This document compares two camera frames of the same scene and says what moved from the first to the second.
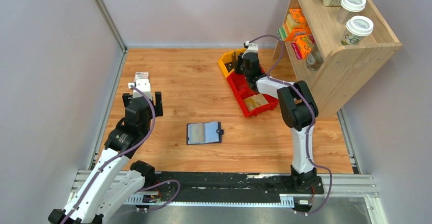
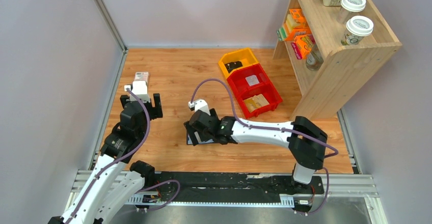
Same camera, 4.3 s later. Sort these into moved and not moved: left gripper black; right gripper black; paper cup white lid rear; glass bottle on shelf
Moved: right gripper black
Not moved: left gripper black; paper cup white lid rear; glass bottle on shelf
